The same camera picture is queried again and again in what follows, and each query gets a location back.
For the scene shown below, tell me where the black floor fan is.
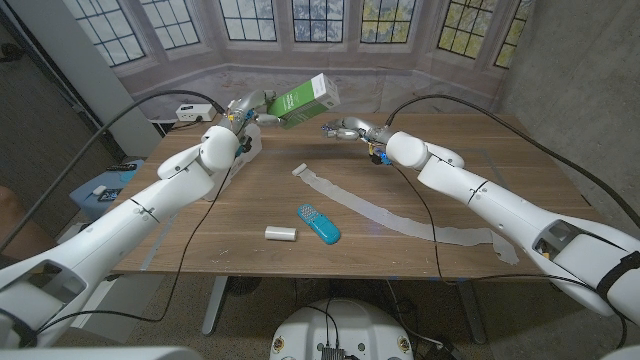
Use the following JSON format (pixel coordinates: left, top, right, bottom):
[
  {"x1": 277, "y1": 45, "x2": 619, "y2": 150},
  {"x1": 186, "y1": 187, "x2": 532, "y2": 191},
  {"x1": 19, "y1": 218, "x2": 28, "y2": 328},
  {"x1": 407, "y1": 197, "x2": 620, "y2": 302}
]
[{"x1": 227, "y1": 276, "x2": 264, "y2": 297}]

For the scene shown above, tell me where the white flat floor board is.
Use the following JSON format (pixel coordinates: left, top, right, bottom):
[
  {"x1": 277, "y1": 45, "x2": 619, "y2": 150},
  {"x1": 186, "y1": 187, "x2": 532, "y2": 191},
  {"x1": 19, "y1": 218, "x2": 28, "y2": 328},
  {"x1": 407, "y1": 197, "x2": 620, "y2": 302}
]
[{"x1": 69, "y1": 273, "x2": 166, "y2": 330}]

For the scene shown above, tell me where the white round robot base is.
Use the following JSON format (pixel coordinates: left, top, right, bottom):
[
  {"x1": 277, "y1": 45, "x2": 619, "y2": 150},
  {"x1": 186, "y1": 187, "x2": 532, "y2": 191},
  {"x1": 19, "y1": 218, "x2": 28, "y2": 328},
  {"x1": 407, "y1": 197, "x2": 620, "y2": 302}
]
[{"x1": 269, "y1": 298, "x2": 415, "y2": 360}]

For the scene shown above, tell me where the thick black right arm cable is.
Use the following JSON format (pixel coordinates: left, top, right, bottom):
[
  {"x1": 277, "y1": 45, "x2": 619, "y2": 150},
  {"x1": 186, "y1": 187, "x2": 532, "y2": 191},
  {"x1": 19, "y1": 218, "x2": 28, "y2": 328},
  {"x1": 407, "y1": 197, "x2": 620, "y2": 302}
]
[{"x1": 383, "y1": 92, "x2": 640, "y2": 230}]

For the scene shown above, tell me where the printed window backdrop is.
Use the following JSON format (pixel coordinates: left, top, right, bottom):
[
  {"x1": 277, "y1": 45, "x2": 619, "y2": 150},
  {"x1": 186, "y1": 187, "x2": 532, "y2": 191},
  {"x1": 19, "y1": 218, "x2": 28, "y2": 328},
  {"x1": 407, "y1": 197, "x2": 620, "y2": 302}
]
[{"x1": 62, "y1": 0, "x2": 534, "y2": 121}]

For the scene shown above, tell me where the black power brick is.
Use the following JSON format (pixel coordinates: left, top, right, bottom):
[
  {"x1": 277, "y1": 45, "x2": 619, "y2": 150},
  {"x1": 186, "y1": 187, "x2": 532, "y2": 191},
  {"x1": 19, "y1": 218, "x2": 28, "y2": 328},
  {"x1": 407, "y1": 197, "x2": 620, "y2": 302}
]
[{"x1": 424, "y1": 339, "x2": 466, "y2": 360}]

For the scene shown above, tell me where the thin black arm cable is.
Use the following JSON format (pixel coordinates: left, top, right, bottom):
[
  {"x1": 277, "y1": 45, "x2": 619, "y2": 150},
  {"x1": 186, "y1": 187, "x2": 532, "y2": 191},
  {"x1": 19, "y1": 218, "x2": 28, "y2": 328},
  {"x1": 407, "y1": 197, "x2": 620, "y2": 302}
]
[
  {"x1": 392, "y1": 163, "x2": 629, "y2": 350},
  {"x1": 35, "y1": 134, "x2": 251, "y2": 335}
]

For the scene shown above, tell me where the grey table leg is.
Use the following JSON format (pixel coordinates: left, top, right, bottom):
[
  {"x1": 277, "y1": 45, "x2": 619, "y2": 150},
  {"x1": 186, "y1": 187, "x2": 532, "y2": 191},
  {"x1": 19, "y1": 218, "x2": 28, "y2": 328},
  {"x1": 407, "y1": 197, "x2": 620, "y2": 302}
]
[
  {"x1": 201, "y1": 276, "x2": 229, "y2": 336},
  {"x1": 454, "y1": 279, "x2": 487, "y2": 345}
]

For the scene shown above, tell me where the white power strip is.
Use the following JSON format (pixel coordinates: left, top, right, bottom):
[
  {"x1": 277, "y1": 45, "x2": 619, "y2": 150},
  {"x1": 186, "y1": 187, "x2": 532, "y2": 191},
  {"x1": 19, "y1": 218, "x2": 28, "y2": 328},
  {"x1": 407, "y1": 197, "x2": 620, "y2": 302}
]
[{"x1": 174, "y1": 103, "x2": 218, "y2": 124}]

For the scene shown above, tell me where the blue stool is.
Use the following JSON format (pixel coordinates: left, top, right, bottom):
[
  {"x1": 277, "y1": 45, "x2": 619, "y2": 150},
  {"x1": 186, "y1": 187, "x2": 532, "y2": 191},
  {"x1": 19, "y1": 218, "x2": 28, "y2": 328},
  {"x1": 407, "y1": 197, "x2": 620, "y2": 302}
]
[{"x1": 68, "y1": 158, "x2": 146, "y2": 221}]

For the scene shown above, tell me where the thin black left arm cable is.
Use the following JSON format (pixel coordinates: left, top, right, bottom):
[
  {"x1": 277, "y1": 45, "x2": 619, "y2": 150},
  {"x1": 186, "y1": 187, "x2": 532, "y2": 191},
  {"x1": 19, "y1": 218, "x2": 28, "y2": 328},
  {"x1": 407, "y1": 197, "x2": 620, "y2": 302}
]
[{"x1": 35, "y1": 134, "x2": 251, "y2": 335}]

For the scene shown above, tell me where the blue mobile phone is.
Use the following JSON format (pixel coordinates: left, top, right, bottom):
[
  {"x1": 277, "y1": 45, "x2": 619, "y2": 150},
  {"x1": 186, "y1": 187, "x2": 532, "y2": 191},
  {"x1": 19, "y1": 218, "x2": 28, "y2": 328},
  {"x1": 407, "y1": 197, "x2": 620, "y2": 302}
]
[{"x1": 296, "y1": 202, "x2": 342, "y2": 246}]

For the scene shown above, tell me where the green white straws box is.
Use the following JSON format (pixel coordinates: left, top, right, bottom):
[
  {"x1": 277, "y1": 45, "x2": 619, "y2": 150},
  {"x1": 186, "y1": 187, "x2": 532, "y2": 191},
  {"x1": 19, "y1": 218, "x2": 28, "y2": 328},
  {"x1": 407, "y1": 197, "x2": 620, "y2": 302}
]
[{"x1": 267, "y1": 72, "x2": 341, "y2": 130}]

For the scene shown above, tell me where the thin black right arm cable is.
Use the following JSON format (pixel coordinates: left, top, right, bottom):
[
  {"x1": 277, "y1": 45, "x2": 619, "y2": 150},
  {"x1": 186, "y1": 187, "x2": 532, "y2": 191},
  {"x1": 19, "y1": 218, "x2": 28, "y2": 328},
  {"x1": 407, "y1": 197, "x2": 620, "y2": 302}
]
[{"x1": 392, "y1": 163, "x2": 629, "y2": 350}]

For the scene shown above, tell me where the white tape roll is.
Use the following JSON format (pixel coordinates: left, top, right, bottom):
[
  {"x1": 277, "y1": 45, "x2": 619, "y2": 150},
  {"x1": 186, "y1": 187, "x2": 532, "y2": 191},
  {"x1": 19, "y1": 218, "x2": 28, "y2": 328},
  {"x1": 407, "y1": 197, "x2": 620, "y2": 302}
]
[{"x1": 264, "y1": 225, "x2": 299, "y2": 243}]

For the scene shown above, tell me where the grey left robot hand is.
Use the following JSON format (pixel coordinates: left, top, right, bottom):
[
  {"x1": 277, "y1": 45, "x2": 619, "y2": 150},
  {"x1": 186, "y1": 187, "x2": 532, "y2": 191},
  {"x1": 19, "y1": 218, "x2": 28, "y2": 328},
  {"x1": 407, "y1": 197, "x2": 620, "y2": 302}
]
[{"x1": 225, "y1": 89, "x2": 296, "y2": 132}]

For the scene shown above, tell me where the white robot torso edge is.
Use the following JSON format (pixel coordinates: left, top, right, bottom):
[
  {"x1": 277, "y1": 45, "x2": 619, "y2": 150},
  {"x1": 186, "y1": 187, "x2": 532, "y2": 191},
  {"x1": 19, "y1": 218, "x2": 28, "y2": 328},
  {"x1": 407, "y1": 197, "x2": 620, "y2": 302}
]
[{"x1": 0, "y1": 346, "x2": 204, "y2": 360}]

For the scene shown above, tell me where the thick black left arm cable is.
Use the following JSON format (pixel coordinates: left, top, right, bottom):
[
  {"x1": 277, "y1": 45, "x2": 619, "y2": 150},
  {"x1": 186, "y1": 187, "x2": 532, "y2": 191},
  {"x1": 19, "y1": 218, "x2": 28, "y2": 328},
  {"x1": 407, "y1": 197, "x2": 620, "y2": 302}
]
[{"x1": 0, "y1": 88, "x2": 227, "y2": 254}]

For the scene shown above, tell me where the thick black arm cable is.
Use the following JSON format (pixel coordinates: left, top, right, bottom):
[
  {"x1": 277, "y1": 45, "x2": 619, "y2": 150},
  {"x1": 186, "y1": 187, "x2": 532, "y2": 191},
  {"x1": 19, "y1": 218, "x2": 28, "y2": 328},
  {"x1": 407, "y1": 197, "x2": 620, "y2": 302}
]
[
  {"x1": 0, "y1": 88, "x2": 227, "y2": 254},
  {"x1": 383, "y1": 92, "x2": 640, "y2": 230}
]

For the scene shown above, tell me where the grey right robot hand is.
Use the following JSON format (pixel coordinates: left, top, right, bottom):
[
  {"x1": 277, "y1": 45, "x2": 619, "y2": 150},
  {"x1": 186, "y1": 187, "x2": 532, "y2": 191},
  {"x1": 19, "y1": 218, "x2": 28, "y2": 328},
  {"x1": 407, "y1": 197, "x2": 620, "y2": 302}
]
[{"x1": 321, "y1": 116, "x2": 394, "y2": 146}]

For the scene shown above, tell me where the translucent white plastic bin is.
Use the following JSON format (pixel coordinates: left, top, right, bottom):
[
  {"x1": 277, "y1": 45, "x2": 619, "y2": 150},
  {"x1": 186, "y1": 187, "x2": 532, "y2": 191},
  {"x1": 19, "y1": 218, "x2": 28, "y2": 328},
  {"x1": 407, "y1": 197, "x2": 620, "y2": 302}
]
[{"x1": 202, "y1": 123, "x2": 264, "y2": 201}]

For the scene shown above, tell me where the brown upholstered seat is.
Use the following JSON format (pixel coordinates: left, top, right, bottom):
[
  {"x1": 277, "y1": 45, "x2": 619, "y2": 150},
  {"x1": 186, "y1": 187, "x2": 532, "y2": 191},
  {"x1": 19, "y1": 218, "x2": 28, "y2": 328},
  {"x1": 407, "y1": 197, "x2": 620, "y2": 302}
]
[{"x1": 0, "y1": 184, "x2": 57, "y2": 261}]

